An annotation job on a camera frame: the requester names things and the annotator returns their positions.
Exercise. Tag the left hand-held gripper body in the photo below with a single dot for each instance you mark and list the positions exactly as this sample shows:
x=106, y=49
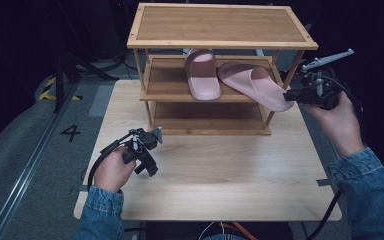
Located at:
x=146, y=140

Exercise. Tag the pink slipper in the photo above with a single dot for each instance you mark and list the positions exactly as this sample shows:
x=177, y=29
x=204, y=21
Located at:
x=256, y=86
x=202, y=78

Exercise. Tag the metal floor rail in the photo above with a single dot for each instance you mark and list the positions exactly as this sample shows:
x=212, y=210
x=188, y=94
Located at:
x=30, y=163

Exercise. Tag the black metal stand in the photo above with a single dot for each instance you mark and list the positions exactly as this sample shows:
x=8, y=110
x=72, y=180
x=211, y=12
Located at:
x=60, y=76

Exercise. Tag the person's left hand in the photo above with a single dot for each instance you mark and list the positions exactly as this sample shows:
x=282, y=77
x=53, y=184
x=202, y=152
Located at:
x=113, y=173

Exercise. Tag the wooden shoe rack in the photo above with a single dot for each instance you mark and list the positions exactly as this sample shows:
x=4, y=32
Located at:
x=220, y=26

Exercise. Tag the grey tape strip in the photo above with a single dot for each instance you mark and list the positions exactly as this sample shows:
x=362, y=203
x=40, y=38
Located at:
x=85, y=188
x=323, y=182

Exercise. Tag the yellow black striped tape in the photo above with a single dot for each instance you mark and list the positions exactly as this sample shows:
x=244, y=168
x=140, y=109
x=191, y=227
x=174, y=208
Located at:
x=48, y=90

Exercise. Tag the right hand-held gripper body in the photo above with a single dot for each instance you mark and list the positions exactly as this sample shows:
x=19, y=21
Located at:
x=325, y=95

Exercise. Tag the person's right hand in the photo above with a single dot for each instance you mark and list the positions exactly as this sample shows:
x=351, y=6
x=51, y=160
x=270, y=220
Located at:
x=340, y=126

